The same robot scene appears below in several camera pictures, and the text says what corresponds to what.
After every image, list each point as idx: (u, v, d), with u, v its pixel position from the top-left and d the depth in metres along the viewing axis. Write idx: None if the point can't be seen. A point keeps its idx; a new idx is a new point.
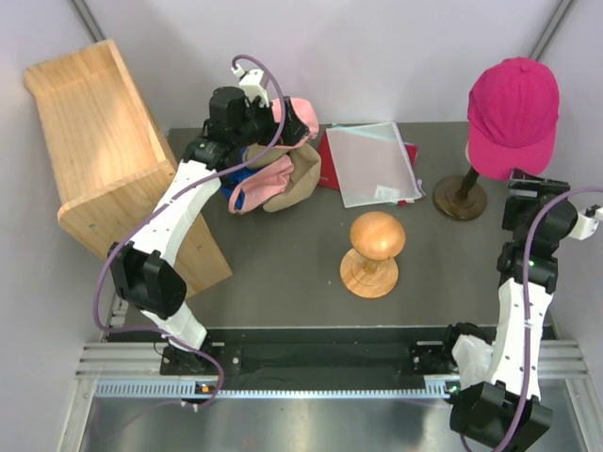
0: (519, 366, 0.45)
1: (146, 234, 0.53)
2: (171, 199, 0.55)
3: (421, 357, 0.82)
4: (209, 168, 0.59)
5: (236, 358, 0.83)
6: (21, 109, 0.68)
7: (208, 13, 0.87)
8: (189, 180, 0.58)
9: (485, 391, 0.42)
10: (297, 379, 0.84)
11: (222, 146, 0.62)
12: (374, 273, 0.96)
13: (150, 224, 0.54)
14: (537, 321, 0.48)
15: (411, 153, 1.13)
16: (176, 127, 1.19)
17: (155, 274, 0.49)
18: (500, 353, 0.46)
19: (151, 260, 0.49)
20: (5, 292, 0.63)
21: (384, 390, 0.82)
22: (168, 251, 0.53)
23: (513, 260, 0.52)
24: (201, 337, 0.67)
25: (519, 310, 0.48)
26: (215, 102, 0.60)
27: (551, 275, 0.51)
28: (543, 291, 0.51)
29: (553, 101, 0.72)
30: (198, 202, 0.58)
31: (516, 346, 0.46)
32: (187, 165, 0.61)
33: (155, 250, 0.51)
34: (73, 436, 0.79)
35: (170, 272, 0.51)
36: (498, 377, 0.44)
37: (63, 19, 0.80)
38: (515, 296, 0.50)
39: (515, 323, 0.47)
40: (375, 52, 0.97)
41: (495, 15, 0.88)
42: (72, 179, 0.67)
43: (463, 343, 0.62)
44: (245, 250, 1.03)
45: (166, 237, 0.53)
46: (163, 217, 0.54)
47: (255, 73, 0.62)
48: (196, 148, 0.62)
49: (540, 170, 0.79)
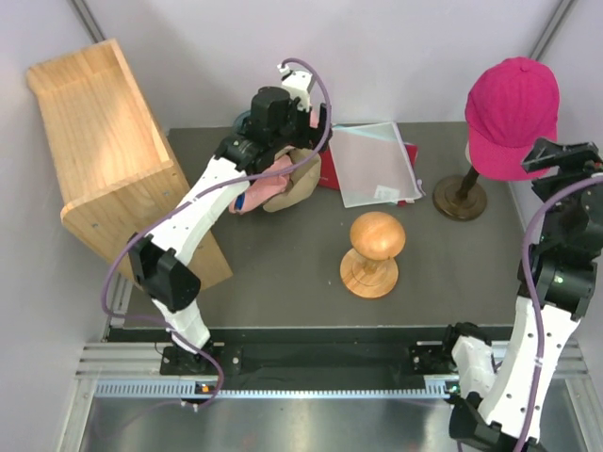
0: (520, 407, 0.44)
1: (167, 230, 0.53)
2: (195, 197, 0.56)
3: (421, 357, 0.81)
4: (238, 168, 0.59)
5: (236, 358, 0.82)
6: (22, 108, 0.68)
7: (209, 12, 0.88)
8: (217, 179, 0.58)
9: (480, 428, 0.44)
10: (297, 379, 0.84)
11: (256, 146, 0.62)
12: (374, 273, 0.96)
13: (171, 219, 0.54)
14: (553, 354, 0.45)
15: (411, 153, 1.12)
16: (176, 127, 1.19)
17: (169, 271, 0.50)
18: (502, 389, 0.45)
19: (164, 257, 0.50)
20: (5, 292, 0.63)
21: (384, 390, 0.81)
22: (186, 250, 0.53)
23: (538, 269, 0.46)
24: (203, 339, 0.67)
25: (532, 340, 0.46)
26: (259, 100, 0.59)
27: (584, 298, 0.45)
28: (568, 320, 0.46)
29: (553, 101, 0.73)
30: (222, 201, 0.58)
31: (521, 384, 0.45)
32: (220, 161, 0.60)
33: (171, 250, 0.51)
34: (73, 436, 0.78)
35: (181, 267, 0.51)
36: (495, 417, 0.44)
37: (63, 19, 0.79)
38: (530, 325, 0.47)
39: (524, 360, 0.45)
40: (377, 52, 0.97)
41: (495, 15, 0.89)
42: (73, 178, 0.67)
43: (462, 344, 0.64)
44: (246, 250, 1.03)
45: (185, 236, 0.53)
46: (186, 214, 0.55)
47: (303, 76, 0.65)
48: (230, 144, 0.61)
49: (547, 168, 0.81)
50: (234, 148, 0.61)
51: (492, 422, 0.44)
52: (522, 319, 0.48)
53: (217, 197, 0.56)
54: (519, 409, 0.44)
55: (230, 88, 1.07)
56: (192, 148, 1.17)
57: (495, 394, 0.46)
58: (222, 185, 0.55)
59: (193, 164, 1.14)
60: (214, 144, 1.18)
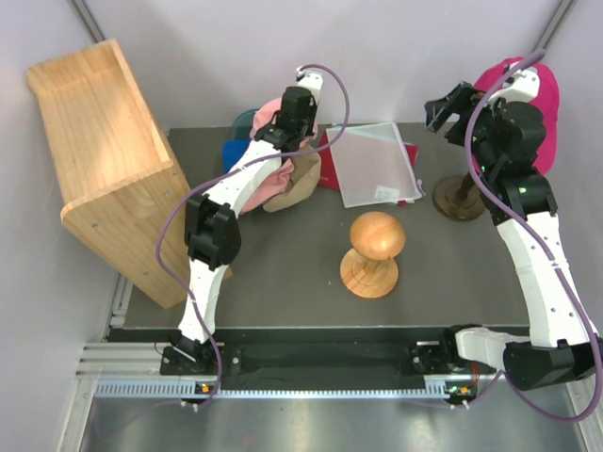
0: (567, 313, 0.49)
1: (220, 189, 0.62)
2: (245, 166, 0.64)
3: (421, 357, 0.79)
4: (276, 146, 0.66)
5: (236, 358, 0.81)
6: (22, 108, 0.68)
7: (209, 14, 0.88)
8: (260, 154, 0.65)
9: (555, 358, 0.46)
10: (297, 379, 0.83)
11: (288, 132, 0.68)
12: (374, 273, 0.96)
13: (222, 183, 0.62)
14: (558, 250, 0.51)
15: (411, 153, 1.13)
16: (177, 127, 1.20)
17: (226, 222, 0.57)
18: (545, 307, 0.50)
19: (222, 211, 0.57)
20: (6, 292, 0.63)
21: (385, 390, 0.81)
22: (235, 208, 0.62)
23: (505, 194, 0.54)
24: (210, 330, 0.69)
25: (537, 250, 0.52)
26: (289, 92, 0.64)
27: (548, 196, 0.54)
28: (549, 217, 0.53)
29: (553, 102, 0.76)
30: (263, 174, 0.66)
31: (557, 296, 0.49)
32: (258, 141, 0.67)
33: (226, 204, 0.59)
34: (73, 435, 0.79)
35: (233, 223, 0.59)
36: (557, 336, 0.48)
37: (64, 20, 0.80)
38: (529, 238, 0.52)
39: (545, 270, 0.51)
40: (378, 52, 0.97)
41: (496, 17, 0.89)
42: (73, 178, 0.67)
43: (464, 336, 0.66)
44: (245, 251, 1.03)
45: (235, 196, 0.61)
46: (235, 179, 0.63)
47: (317, 78, 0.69)
48: (267, 131, 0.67)
49: (545, 169, 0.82)
50: (268, 135, 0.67)
51: (558, 343, 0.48)
52: (515, 238, 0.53)
53: (258, 169, 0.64)
54: (569, 314, 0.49)
55: (231, 88, 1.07)
56: (191, 148, 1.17)
57: (540, 318, 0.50)
58: (265, 159, 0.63)
59: (193, 164, 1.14)
60: (214, 144, 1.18)
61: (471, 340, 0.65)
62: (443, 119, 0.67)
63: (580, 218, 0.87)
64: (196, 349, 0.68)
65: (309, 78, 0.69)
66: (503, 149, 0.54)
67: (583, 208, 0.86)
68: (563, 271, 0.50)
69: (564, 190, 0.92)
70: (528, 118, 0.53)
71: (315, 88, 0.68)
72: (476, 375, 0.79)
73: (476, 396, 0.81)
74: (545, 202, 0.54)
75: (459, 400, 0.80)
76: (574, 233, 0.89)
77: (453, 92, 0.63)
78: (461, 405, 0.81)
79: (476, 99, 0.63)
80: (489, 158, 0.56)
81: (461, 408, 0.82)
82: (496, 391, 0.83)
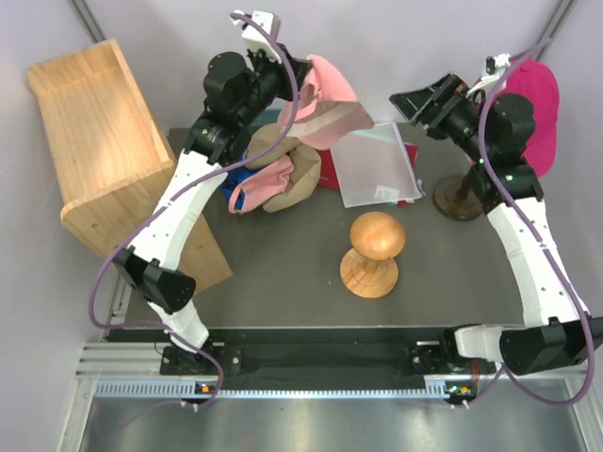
0: (558, 292, 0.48)
1: (145, 239, 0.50)
2: (171, 201, 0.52)
3: (421, 357, 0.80)
4: (210, 161, 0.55)
5: (236, 358, 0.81)
6: (22, 107, 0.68)
7: (210, 13, 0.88)
8: (190, 176, 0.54)
9: (548, 333, 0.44)
10: (297, 379, 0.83)
11: (228, 131, 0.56)
12: (374, 273, 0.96)
13: (150, 227, 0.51)
14: (545, 234, 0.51)
15: (411, 153, 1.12)
16: (176, 127, 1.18)
17: (156, 283, 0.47)
18: (534, 286, 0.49)
19: (150, 270, 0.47)
20: (6, 291, 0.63)
21: (382, 390, 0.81)
22: (170, 257, 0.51)
23: (493, 182, 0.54)
24: (201, 337, 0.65)
25: (526, 233, 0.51)
26: (211, 81, 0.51)
27: (535, 184, 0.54)
28: (536, 202, 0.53)
29: (553, 101, 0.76)
30: (201, 198, 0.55)
31: (546, 274, 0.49)
32: (188, 155, 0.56)
33: (155, 260, 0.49)
34: (73, 435, 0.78)
35: (171, 276, 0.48)
36: (548, 314, 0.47)
37: (63, 19, 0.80)
38: (517, 221, 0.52)
39: (532, 251, 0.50)
40: (378, 51, 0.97)
41: (496, 16, 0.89)
42: (73, 178, 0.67)
43: (463, 335, 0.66)
44: (245, 250, 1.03)
45: (166, 245, 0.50)
46: (164, 219, 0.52)
47: (264, 24, 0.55)
48: (198, 134, 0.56)
49: (547, 167, 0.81)
50: (202, 138, 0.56)
51: (549, 320, 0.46)
52: (504, 222, 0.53)
53: (191, 198, 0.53)
54: (559, 294, 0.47)
55: None
56: None
57: (531, 299, 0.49)
58: (196, 184, 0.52)
59: None
60: None
61: (468, 338, 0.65)
62: (425, 112, 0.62)
63: (580, 217, 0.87)
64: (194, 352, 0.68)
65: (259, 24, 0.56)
66: (494, 140, 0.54)
67: (584, 208, 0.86)
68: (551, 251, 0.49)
69: (565, 189, 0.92)
70: (517, 112, 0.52)
71: (264, 40, 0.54)
72: (476, 375, 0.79)
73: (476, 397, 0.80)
74: (530, 190, 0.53)
75: (459, 400, 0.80)
76: (575, 233, 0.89)
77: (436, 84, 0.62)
78: (462, 405, 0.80)
79: (462, 89, 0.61)
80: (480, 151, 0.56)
81: (461, 409, 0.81)
82: (497, 391, 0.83)
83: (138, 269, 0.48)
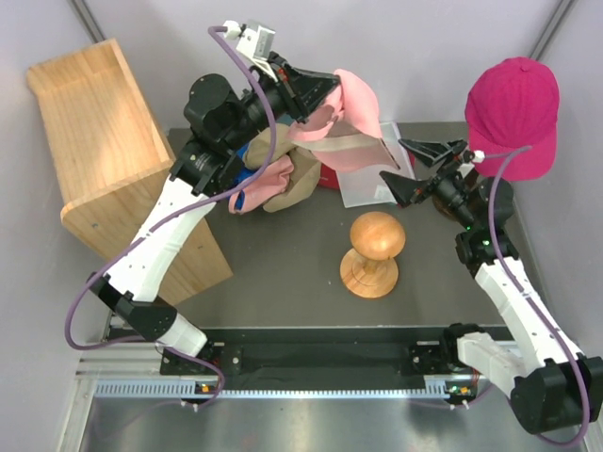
0: (548, 336, 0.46)
1: (122, 269, 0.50)
2: (149, 232, 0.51)
3: (421, 357, 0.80)
4: (195, 192, 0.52)
5: (236, 358, 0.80)
6: (22, 107, 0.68)
7: (208, 12, 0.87)
8: (174, 205, 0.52)
9: (547, 378, 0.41)
10: (297, 379, 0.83)
11: (217, 159, 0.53)
12: (374, 273, 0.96)
13: (127, 256, 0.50)
14: (528, 285, 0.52)
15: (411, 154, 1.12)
16: (177, 127, 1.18)
17: (127, 316, 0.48)
18: (527, 333, 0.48)
19: (122, 304, 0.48)
20: (7, 292, 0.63)
21: (401, 390, 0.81)
22: (146, 290, 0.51)
23: (475, 250, 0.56)
24: (199, 344, 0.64)
25: (509, 285, 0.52)
26: (190, 111, 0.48)
27: (511, 245, 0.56)
28: (513, 261, 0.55)
29: (553, 101, 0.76)
30: (184, 230, 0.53)
31: (534, 320, 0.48)
32: (174, 183, 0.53)
33: (127, 292, 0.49)
34: (73, 436, 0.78)
35: (139, 310, 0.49)
36: (544, 356, 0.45)
37: (63, 19, 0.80)
38: (500, 276, 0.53)
39: (517, 301, 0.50)
40: (377, 51, 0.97)
41: (495, 16, 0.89)
42: (73, 178, 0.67)
43: (465, 345, 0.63)
44: (245, 251, 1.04)
45: (141, 277, 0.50)
46: (141, 250, 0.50)
47: (250, 38, 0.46)
48: (186, 161, 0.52)
49: (547, 169, 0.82)
50: (189, 166, 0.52)
51: (545, 363, 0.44)
52: (488, 279, 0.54)
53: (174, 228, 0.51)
54: (550, 337, 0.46)
55: None
56: None
57: (526, 347, 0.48)
58: (178, 215, 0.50)
59: None
60: None
61: (471, 350, 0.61)
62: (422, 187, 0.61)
63: (579, 217, 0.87)
64: (192, 359, 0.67)
65: (244, 38, 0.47)
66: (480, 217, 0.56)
67: (582, 207, 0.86)
68: (533, 299, 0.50)
69: (565, 190, 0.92)
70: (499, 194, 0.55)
71: (246, 56, 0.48)
72: (476, 375, 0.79)
73: (476, 396, 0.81)
74: (507, 250, 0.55)
75: (459, 400, 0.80)
76: (574, 234, 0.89)
77: (448, 143, 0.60)
78: (461, 404, 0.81)
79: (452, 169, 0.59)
80: (470, 219, 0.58)
81: (460, 408, 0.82)
82: (497, 392, 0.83)
83: (111, 298, 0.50)
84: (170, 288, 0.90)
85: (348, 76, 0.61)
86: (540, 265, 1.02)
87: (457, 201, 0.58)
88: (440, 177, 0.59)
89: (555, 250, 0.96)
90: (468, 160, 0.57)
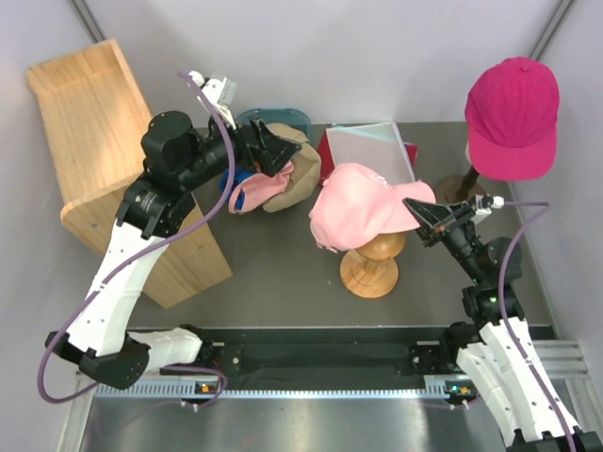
0: (547, 407, 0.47)
1: (81, 327, 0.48)
2: (102, 283, 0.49)
3: (421, 357, 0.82)
4: (144, 235, 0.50)
5: (236, 358, 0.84)
6: (23, 107, 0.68)
7: (208, 13, 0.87)
8: (124, 251, 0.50)
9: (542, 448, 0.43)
10: (297, 379, 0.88)
11: (166, 198, 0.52)
12: (374, 273, 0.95)
13: (85, 312, 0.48)
14: (531, 352, 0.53)
15: (412, 153, 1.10)
16: None
17: (92, 373, 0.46)
18: (526, 401, 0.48)
19: (84, 363, 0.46)
20: (7, 292, 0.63)
21: (410, 390, 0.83)
22: (110, 343, 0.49)
23: (481, 305, 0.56)
24: (194, 350, 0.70)
25: (513, 350, 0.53)
26: (150, 140, 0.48)
27: (517, 304, 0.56)
28: (518, 322, 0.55)
29: (553, 101, 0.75)
30: (138, 274, 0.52)
31: (535, 390, 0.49)
32: (122, 227, 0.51)
33: (89, 350, 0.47)
34: (73, 436, 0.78)
35: (105, 364, 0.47)
36: (542, 427, 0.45)
37: (62, 18, 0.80)
38: (504, 338, 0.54)
39: (517, 366, 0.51)
40: (376, 52, 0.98)
41: (495, 17, 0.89)
42: (73, 178, 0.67)
43: (465, 358, 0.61)
44: (245, 250, 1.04)
45: (101, 330, 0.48)
46: (97, 302, 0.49)
47: (215, 86, 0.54)
48: (132, 202, 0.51)
49: (547, 169, 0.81)
50: (136, 208, 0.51)
51: (542, 434, 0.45)
52: (493, 340, 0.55)
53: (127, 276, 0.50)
54: (549, 408, 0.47)
55: None
56: None
57: (524, 414, 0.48)
58: (130, 262, 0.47)
59: None
60: None
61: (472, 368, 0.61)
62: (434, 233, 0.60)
63: (578, 218, 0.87)
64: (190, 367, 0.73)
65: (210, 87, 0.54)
66: (489, 275, 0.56)
67: (581, 207, 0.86)
68: (536, 367, 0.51)
69: (564, 191, 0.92)
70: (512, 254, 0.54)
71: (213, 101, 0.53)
72: None
73: (476, 397, 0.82)
74: (513, 311, 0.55)
75: (458, 400, 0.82)
76: (573, 234, 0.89)
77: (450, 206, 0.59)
78: (461, 405, 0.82)
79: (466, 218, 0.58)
80: (479, 274, 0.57)
81: (461, 409, 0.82)
82: None
83: (76, 356, 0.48)
84: (158, 292, 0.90)
85: (366, 169, 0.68)
86: (540, 265, 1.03)
87: (466, 251, 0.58)
88: (449, 229, 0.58)
89: (555, 250, 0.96)
90: (485, 205, 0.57)
